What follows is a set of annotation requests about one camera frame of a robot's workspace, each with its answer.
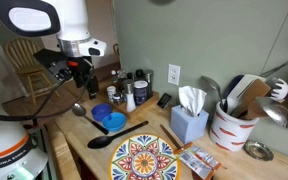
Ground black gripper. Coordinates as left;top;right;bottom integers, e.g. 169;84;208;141
67;56;100;100

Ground orange spice bottle green label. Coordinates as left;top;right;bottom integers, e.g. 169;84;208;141
110;69;119;86

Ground clear glass bottle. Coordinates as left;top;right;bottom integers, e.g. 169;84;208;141
117;69;128;90

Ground wooden compartment box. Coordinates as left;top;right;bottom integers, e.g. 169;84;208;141
98;77;160;121

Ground blue tissue box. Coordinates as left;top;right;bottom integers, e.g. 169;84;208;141
169;104;210;145

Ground small jar with white lid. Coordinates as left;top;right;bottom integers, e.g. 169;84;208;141
106;85;117;103

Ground dark blue plastic bowl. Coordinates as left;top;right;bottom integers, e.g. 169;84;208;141
91;102;114;123

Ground small jar with black lid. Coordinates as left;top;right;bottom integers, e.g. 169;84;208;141
112;93;125;107

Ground salt grinder with steel top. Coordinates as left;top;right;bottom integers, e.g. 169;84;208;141
121;78;138;114

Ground light blue plastic bowl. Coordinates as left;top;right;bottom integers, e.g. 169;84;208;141
102;111;128;133

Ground dark blue canister white lid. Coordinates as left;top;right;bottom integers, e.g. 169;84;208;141
133;80;150;107

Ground black plastic spoon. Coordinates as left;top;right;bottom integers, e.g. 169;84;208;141
87;120;150;150

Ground tall steel pepper grinder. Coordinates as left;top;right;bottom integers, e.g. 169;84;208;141
143;69;155;100

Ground small black phone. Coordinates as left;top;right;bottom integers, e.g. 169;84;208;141
156;92;173;110

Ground wooden spindle chair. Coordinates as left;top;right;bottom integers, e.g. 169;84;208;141
5;37;60;106

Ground thin wooden stick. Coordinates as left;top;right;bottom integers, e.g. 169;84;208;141
159;123;183;151

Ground colourful patterned ceramic plate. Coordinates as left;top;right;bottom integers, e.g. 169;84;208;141
108;133;182;180

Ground white tissue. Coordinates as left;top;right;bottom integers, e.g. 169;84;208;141
178;85;208;118

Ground steel serving spoon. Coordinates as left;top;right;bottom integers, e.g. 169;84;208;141
200;75;229;113

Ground orange and white packet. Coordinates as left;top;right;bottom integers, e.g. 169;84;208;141
172;142;223;180

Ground dark blue spatula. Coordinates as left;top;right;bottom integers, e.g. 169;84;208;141
222;74;245;101

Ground white crock with orange carrots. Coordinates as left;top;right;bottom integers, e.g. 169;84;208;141
209;99;261;153

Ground white plastic spatula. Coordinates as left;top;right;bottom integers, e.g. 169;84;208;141
226;73;267;115

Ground wooden spatula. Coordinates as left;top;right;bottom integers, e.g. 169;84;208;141
231;78;272;120

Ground small round metal dish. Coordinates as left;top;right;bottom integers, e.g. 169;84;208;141
242;139;275;162

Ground steel ladle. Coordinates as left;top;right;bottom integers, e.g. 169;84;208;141
254;96;288;129

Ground white pasta server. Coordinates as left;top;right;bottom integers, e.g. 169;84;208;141
266;77;288;103

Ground grey metal rod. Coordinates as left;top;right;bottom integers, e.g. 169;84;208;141
259;52;288;78

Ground metal spoon with black handle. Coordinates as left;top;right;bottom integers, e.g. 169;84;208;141
71;102;110;136

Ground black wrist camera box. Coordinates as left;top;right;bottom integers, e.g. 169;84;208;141
33;48;74;83

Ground white wall outlet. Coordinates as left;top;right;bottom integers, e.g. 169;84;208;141
167;63;182;87

